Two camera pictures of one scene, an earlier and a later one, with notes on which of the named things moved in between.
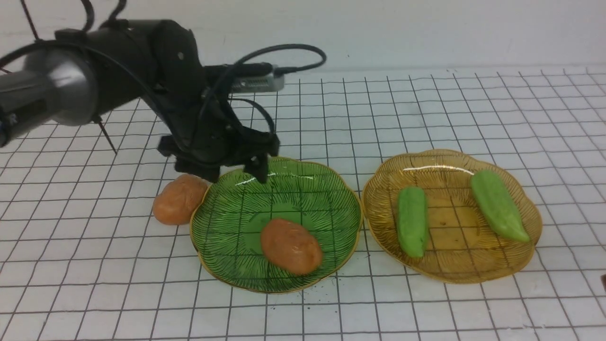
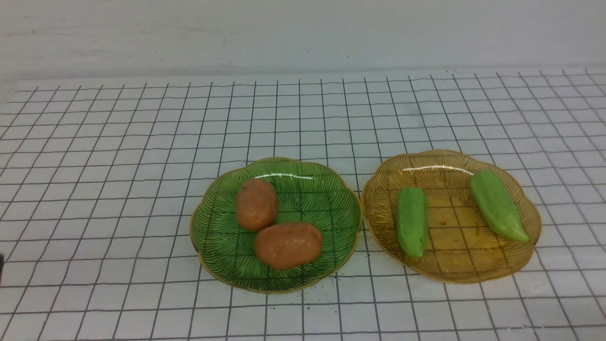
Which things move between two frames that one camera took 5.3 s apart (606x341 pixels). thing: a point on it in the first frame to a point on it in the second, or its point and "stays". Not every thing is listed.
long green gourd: x=497 y=205 stays
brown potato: x=176 y=201 to x=256 y=204
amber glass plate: x=462 y=245 stays
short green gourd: x=412 y=220 stays
